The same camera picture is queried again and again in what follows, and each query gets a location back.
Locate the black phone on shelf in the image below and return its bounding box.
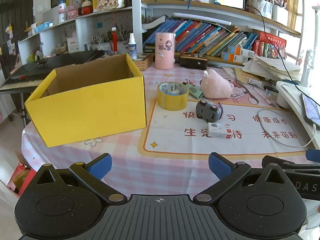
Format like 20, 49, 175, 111
214, 0, 245, 10

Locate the wooden chess box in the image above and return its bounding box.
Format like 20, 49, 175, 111
132, 54, 153, 71

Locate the blue grey toy car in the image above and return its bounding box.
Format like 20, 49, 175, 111
195, 99, 223, 123

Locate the red gift box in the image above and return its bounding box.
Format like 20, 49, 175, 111
252, 31, 287, 59

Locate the smartphone with lit screen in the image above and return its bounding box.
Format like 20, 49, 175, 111
300, 93, 320, 130

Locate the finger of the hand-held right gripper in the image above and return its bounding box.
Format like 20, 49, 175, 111
306, 149, 320, 164
262, 155, 320, 174

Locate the blue tissue pack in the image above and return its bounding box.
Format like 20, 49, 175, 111
35, 22, 53, 33

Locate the white bottle blue cap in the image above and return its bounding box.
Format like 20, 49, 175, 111
58, 0, 67, 23

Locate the red floor box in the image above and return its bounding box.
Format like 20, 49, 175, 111
7, 164, 37, 197

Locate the pink cylinder container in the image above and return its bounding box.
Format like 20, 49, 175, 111
155, 32, 176, 70

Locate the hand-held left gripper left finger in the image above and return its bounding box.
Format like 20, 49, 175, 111
26, 153, 127, 204

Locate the pink plush toy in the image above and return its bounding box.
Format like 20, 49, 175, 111
199, 69, 234, 99

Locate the white box red label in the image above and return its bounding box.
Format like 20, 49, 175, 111
67, 37, 79, 53

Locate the white spray bottle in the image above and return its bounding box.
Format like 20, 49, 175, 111
128, 33, 137, 60

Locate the orange blue white carton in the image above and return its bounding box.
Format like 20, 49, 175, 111
221, 52, 248, 63
228, 45, 255, 57

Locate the red round jar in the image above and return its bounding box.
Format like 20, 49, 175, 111
80, 0, 93, 16

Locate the white pen holder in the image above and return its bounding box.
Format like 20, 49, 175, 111
92, 36, 112, 52
107, 24, 129, 54

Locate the yellow tape roll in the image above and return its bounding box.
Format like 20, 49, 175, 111
157, 82, 190, 111

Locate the white charging cable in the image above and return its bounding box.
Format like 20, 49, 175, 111
257, 109, 317, 148

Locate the row of colourful books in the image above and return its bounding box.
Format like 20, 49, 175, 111
144, 17, 259, 57

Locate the pile of papers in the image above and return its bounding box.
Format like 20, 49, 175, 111
241, 55, 303, 85

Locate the red bottle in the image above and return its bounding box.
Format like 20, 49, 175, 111
112, 27, 118, 53

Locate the dark brown case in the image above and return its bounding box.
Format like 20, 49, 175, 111
179, 54, 208, 70

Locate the yellow cardboard box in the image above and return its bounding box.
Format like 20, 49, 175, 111
24, 53, 147, 147

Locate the white bookshelf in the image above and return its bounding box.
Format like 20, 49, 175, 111
17, 0, 304, 65

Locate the black keyboard piano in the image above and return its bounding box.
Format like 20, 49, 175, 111
0, 50, 104, 94

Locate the small pink box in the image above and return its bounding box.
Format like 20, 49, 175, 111
66, 5, 79, 20

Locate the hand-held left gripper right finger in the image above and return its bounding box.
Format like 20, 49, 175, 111
192, 152, 295, 204

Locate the black white lying book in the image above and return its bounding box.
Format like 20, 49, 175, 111
141, 15, 168, 29

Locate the small white carton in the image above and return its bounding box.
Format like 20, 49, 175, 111
207, 122, 233, 139

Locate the mint green case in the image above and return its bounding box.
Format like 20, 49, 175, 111
185, 83, 205, 99

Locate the black cable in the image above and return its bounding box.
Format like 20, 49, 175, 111
246, 4, 320, 98

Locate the white charger plug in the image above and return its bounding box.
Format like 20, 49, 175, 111
167, 84, 181, 96

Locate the pink printed desktop mat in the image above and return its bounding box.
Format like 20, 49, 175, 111
21, 62, 320, 240

